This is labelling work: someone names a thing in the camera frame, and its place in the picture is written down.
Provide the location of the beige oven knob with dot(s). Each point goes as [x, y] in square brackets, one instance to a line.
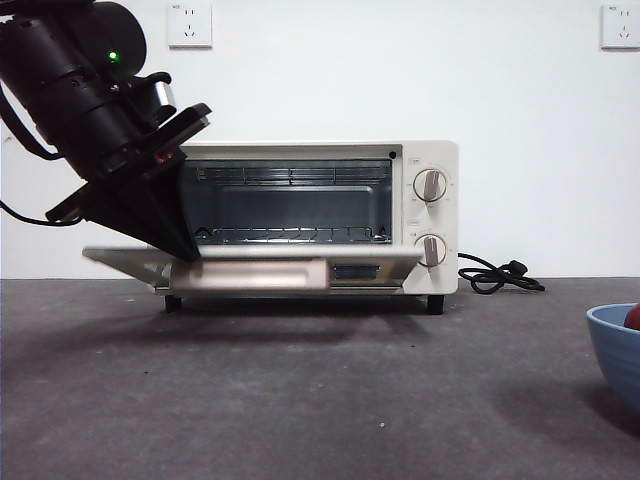
[431, 185]
[434, 247]

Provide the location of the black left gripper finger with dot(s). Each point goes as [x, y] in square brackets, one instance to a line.
[130, 210]
[167, 190]

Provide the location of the white Toshiba toaster oven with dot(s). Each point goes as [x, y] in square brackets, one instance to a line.
[435, 150]

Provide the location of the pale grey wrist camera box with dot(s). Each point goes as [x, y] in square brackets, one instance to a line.
[165, 95]

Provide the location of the white wall socket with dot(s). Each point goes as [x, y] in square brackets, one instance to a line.
[621, 27]
[190, 25]

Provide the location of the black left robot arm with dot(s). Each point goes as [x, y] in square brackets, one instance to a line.
[65, 100]

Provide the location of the blue bowl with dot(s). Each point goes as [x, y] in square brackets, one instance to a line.
[615, 360]

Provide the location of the red yellow apple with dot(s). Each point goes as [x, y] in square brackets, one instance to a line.
[632, 317]

